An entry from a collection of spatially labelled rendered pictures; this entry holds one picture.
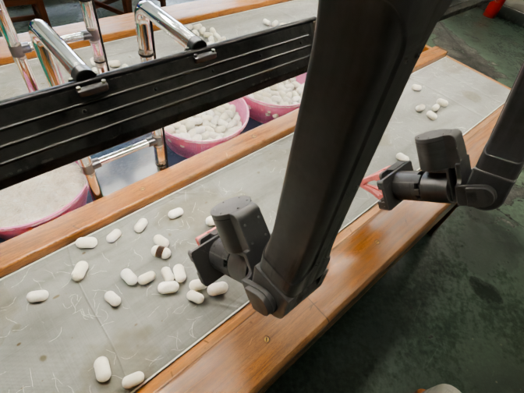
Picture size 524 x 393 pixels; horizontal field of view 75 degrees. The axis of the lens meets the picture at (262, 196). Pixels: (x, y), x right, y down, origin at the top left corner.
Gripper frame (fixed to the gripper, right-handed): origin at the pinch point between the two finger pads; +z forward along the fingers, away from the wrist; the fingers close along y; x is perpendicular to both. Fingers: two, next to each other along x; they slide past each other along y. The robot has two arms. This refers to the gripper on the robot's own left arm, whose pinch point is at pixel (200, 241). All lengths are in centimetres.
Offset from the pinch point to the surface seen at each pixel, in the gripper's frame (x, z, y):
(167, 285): 4.3, 1.1, 8.2
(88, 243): -5.4, 13.8, 15.1
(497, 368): 110, -8, -87
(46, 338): 2.9, 5.9, 27.3
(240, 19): -44, 68, -75
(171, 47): -40, 61, -39
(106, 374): 8.6, -4.2, 22.5
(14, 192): -17.4, 33.3, 21.5
